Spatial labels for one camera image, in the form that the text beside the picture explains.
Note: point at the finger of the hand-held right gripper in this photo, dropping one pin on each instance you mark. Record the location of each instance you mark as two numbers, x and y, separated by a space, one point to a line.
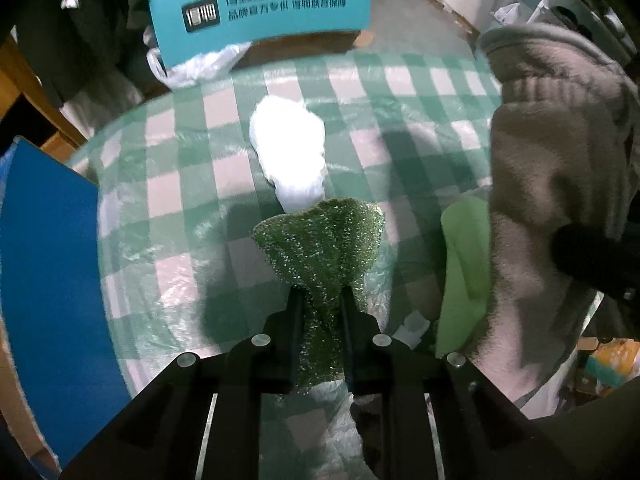
590 255

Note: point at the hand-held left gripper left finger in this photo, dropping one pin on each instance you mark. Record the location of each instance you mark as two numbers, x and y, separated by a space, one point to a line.
295 325

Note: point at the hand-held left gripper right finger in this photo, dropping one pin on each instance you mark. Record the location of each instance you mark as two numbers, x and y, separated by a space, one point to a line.
350 330

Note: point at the green scouring sponge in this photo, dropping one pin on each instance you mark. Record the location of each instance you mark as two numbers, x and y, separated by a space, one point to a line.
320 240

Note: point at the grey fleece garment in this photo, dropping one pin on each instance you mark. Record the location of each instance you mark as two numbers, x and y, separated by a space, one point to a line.
550 160

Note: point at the blue-sided cardboard box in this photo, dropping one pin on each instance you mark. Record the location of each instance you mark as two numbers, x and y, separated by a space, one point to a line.
50 270

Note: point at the white paper scrap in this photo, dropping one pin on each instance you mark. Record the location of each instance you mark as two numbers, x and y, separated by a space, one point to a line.
414 329

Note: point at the yellow packet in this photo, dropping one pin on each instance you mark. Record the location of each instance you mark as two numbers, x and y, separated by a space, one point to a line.
612 362

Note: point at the light green cloth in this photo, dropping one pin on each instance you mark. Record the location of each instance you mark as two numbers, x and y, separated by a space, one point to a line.
465 270

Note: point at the green checked tablecloth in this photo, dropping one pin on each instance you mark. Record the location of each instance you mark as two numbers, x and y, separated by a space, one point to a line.
400 125

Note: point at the white plastic shopping bag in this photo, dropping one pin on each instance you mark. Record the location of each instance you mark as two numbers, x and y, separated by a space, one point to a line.
200 62

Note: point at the brown cardboard box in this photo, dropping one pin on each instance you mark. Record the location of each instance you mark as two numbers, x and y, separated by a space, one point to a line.
300 45

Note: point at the teal printed box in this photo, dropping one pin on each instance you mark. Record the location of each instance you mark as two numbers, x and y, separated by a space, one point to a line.
260 5

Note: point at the black jacket with white logo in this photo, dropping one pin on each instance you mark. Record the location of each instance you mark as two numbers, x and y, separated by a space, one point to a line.
75 25

